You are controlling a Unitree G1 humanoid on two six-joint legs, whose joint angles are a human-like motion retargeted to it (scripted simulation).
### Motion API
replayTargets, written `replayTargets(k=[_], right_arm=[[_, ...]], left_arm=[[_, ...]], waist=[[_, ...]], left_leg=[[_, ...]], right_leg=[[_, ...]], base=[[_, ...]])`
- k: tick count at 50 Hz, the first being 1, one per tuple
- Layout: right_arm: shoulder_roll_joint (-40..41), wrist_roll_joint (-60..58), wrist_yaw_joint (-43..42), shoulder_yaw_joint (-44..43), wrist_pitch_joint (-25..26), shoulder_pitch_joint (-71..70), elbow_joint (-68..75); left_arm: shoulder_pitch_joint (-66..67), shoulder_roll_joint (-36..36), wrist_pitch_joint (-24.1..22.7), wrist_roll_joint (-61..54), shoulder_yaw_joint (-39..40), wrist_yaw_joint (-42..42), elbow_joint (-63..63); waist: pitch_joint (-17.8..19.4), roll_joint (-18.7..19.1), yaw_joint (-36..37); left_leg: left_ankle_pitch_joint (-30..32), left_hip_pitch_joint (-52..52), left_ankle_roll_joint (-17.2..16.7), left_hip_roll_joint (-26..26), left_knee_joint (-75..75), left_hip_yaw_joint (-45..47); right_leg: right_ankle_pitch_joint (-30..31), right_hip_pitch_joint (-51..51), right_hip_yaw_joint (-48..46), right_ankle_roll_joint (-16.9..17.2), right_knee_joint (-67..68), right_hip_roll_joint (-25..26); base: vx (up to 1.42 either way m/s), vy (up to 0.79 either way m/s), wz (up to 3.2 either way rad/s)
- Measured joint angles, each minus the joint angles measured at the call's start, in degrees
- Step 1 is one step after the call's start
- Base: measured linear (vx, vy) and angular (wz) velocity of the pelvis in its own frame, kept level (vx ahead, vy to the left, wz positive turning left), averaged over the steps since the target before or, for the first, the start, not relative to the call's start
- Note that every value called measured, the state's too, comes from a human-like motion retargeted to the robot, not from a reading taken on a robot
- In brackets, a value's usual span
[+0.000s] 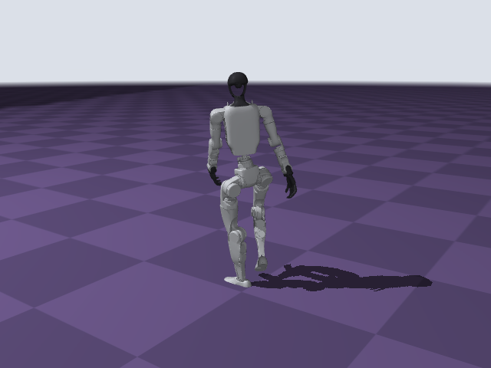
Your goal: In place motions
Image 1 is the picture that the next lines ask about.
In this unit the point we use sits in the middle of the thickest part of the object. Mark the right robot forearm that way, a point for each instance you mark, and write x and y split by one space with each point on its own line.
281 156

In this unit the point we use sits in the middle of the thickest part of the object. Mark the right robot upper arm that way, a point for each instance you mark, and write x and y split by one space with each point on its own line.
269 123

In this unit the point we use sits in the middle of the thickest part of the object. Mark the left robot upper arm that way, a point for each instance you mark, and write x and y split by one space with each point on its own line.
216 117

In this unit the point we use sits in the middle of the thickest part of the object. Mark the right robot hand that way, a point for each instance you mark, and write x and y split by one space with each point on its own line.
291 182

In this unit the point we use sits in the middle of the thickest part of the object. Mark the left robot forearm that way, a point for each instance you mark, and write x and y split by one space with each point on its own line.
212 157

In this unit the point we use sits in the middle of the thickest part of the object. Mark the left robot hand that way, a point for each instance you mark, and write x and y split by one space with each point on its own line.
213 176

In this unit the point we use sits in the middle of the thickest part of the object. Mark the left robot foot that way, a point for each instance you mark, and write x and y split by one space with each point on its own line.
246 283

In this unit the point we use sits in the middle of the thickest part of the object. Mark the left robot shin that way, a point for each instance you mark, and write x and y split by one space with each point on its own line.
238 254

